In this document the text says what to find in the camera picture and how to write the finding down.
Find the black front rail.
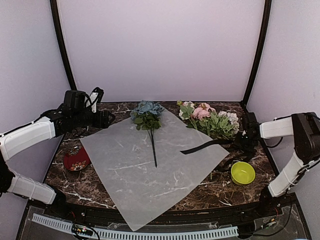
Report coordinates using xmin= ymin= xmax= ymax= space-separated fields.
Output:
xmin=49 ymin=194 xmax=283 ymax=227

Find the left black frame post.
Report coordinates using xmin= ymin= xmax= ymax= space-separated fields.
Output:
xmin=49 ymin=0 xmax=77 ymax=90

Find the lilac hydrangea fake bunch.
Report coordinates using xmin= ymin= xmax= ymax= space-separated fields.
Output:
xmin=209 ymin=111 xmax=240 ymax=140

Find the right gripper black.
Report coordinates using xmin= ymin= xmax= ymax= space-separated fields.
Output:
xmin=233 ymin=132 xmax=258 ymax=153

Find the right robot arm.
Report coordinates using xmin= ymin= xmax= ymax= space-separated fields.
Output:
xmin=233 ymin=112 xmax=320 ymax=217

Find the white slotted cable duct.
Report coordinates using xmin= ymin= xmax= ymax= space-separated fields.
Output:
xmin=32 ymin=213 xmax=240 ymax=240

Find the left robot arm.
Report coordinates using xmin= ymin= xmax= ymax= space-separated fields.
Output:
xmin=0 ymin=87 xmax=116 ymax=218

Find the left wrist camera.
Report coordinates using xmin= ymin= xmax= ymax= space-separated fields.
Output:
xmin=86 ymin=87 xmax=104 ymax=113

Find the pink peony fake stem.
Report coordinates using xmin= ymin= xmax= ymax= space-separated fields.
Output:
xmin=184 ymin=101 xmax=216 ymax=136

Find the yellow-green bowl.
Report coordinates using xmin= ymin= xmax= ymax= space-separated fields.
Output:
xmin=230 ymin=161 xmax=256 ymax=186

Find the right black frame post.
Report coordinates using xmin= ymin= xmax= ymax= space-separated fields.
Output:
xmin=240 ymin=0 xmax=272 ymax=108

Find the red floral dish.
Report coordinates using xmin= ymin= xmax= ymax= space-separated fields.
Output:
xmin=62 ymin=146 xmax=91 ymax=172

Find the black frame post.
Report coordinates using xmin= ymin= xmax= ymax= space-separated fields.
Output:
xmin=240 ymin=0 xmax=272 ymax=108
xmin=49 ymin=0 xmax=77 ymax=90

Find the black ribbon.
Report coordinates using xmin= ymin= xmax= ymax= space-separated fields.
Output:
xmin=179 ymin=138 xmax=256 ymax=173

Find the translucent white wrapping paper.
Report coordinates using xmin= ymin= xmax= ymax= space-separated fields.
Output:
xmin=81 ymin=110 xmax=228 ymax=231

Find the blue fake rose bunch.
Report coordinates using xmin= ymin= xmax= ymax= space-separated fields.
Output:
xmin=130 ymin=100 xmax=165 ymax=168

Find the white fake rose stem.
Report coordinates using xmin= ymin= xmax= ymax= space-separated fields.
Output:
xmin=177 ymin=100 xmax=196 ymax=120

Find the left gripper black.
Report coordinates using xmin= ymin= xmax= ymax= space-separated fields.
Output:
xmin=72 ymin=109 xmax=115 ymax=129

